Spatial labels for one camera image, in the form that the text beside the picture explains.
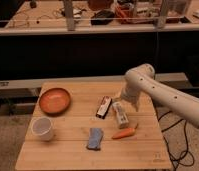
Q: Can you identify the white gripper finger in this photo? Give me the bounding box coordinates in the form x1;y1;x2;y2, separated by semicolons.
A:
131;100;140;112

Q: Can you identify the dark chocolate bar box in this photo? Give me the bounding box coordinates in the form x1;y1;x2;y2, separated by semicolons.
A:
96;96;112;119

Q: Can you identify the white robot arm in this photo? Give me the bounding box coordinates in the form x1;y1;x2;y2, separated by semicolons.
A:
120;64;199;129

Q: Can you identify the orange ceramic bowl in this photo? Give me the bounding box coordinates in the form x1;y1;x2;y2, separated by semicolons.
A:
39;88;71;115

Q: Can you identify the white plastic bottle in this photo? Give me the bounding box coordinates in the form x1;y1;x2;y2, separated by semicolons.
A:
112;102;129;129

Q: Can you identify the blue folded cloth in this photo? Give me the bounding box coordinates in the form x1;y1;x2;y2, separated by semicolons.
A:
86;128;104;151

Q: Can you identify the black floor cable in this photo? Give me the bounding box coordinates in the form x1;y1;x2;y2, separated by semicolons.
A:
157;111;196;171

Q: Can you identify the orange tool on bench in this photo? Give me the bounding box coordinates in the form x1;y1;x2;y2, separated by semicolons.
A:
115;5;133;24

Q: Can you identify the grey metal post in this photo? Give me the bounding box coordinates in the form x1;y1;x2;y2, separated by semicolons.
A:
156;0;169;29
63;0;75;31

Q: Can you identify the white paper cup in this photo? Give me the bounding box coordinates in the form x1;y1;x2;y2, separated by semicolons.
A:
31;117;54;141

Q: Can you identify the grey metal post right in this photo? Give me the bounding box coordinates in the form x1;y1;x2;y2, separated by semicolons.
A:
156;0;169;29

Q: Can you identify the orange toy carrot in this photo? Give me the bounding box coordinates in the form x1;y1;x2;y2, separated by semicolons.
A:
112;125;138;139

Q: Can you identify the grey metal post left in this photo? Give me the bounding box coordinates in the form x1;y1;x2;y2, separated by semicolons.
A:
63;0;75;31

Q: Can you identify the black object on bench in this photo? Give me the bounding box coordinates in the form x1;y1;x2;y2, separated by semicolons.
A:
91;10;115;25

